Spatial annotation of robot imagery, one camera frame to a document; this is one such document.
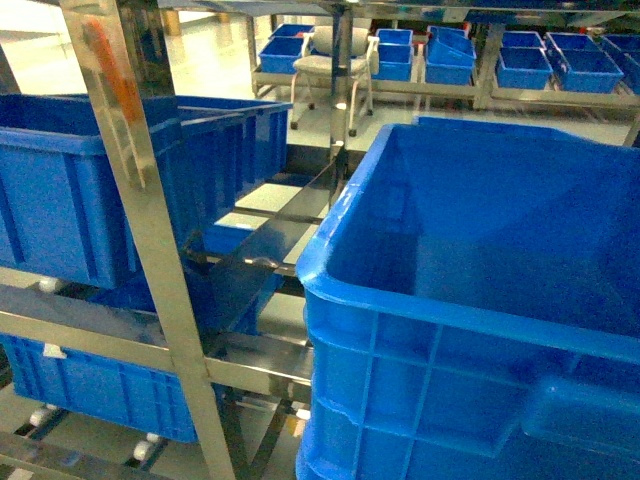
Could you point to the far blue bin tilted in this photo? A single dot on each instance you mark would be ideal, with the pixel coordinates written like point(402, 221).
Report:
point(450, 58)

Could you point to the stainless steel shelf frame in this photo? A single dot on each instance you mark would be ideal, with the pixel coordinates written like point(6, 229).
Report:
point(108, 40)

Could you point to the far blue bin left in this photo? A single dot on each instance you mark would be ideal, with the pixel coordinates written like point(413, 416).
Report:
point(284, 48)

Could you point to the grey office chair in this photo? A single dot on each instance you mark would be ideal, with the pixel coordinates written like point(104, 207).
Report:
point(316, 62)

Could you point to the large blue shelf crate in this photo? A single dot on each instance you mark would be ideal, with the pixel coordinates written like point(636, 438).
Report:
point(473, 302)

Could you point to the blue crate lower shelf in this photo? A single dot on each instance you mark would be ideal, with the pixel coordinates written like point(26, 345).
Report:
point(126, 394)

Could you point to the far blue bin rightmost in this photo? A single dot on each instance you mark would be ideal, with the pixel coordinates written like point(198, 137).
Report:
point(580, 65)

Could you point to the blue crate shelf left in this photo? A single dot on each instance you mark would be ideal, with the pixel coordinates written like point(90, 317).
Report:
point(61, 213)

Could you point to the blue crate shelf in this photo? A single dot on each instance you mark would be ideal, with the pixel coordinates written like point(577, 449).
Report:
point(126, 394)
point(61, 213)

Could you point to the far blue bin right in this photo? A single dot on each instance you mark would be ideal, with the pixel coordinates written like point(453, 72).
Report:
point(522, 62)

